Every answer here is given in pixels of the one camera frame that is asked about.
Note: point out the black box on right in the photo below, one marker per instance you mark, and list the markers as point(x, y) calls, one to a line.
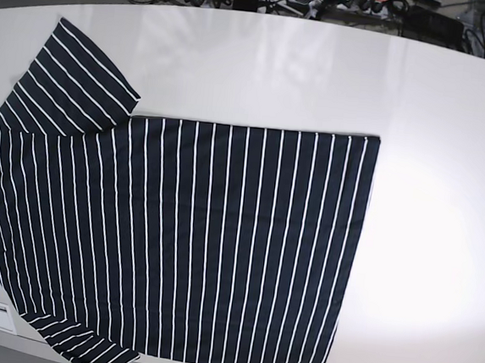
point(465, 34)

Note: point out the navy white striped T-shirt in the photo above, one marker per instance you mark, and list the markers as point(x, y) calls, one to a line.
point(123, 236)

